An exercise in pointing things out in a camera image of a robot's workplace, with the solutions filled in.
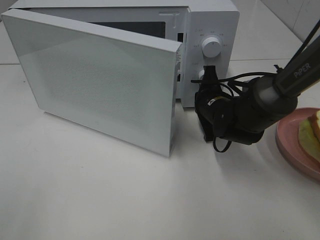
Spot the white lower microwave knob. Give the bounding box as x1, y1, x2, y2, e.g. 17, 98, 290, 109
198, 69, 205, 82

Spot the white microwave knob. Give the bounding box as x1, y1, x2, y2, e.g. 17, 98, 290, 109
201, 36, 223, 58
198, 69, 205, 82

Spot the white upper microwave knob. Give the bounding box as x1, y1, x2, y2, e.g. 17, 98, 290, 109
201, 36, 223, 58

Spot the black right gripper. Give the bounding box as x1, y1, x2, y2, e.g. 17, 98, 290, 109
194, 65, 263, 146

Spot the white bread sandwich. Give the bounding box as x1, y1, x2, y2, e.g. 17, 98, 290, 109
298, 110, 320, 163

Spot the white microwave oven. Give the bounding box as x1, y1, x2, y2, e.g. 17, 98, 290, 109
2, 0, 240, 108

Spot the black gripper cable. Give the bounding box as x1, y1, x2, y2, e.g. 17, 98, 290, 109
190, 72, 278, 153

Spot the pink round plate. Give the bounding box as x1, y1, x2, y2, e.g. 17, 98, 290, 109
275, 107, 320, 182

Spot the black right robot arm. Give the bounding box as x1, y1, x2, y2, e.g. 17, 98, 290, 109
194, 23, 320, 152

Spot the white microwave door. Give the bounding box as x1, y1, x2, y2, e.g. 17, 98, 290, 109
1, 9, 181, 157

